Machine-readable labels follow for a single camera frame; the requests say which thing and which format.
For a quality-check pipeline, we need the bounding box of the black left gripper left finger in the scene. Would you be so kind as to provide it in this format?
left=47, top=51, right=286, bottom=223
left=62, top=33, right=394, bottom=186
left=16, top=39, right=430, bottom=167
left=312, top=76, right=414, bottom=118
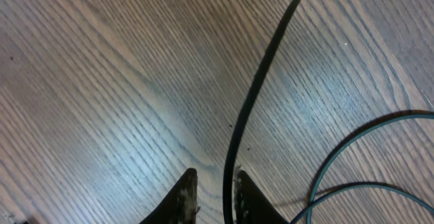
left=140, top=168, right=200, bottom=224

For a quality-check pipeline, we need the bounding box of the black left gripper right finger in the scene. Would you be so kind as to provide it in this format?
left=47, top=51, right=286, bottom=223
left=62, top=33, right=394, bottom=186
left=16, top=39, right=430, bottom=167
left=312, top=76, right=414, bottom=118
left=234, top=170, right=288, bottom=224

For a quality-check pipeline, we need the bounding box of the black short separated cable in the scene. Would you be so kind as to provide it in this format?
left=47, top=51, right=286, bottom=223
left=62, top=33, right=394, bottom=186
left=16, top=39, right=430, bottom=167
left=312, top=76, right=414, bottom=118
left=222, top=0, right=305, bottom=224

